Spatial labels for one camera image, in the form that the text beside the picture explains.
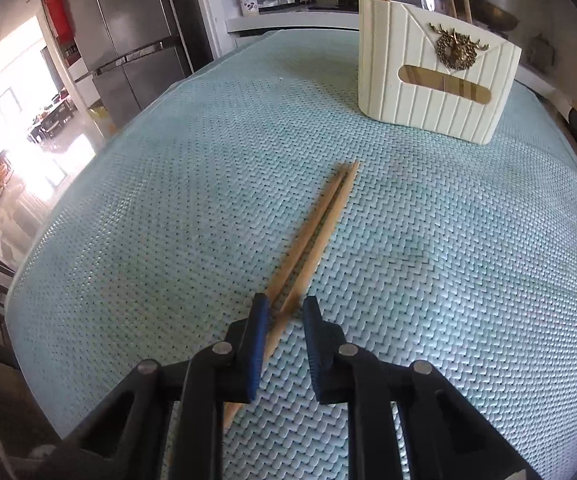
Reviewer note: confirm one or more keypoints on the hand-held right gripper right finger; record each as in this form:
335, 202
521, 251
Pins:
316, 355

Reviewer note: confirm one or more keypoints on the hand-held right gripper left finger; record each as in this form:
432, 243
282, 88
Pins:
256, 350

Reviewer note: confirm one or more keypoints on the cream ribbed utensil holder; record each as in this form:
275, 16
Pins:
418, 95

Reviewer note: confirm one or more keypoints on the teal woven mat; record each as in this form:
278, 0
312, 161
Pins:
168, 210

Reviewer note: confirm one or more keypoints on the dining table with chairs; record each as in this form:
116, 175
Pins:
51, 115

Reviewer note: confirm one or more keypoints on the red fire extinguisher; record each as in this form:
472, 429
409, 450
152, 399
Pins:
59, 15

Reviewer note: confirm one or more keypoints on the grey steel refrigerator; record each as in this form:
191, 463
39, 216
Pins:
123, 25

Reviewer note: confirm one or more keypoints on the white spice bottle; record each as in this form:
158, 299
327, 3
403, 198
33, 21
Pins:
247, 2

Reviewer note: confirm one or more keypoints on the black glass gas stove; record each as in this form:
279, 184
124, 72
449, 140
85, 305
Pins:
348, 0

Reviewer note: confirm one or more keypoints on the glass french press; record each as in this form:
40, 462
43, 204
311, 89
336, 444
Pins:
540, 51

